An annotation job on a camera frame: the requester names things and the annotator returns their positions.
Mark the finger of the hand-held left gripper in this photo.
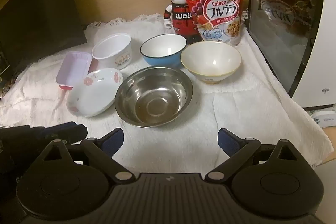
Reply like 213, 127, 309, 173
46, 121, 88, 146

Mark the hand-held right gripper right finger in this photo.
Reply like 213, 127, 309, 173
205, 128, 298, 184

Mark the cream ceramic bowl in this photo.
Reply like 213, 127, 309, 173
180, 42, 242, 85

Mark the blue enamel bowl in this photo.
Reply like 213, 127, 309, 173
140, 34, 187, 69

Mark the white floral plate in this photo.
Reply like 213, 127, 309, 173
66, 68, 124, 118

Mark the red black robot figurine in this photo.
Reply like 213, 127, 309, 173
164, 0, 202, 42

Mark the stainless steel bowl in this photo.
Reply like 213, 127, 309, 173
115, 66, 193, 127

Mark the white microwave oven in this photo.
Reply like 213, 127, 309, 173
247, 0, 336, 109

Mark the white towel cloth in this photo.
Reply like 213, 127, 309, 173
0, 14, 332, 169

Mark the white patterned box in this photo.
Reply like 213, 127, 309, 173
306, 106, 336, 127

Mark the black monitor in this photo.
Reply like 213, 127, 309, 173
0, 0, 87, 77

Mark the white plastic tub bowl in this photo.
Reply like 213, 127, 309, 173
92, 33, 132, 70

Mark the red rectangular foil tray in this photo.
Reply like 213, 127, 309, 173
56, 51, 99, 90

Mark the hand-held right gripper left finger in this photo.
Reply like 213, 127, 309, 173
39, 128, 134, 184

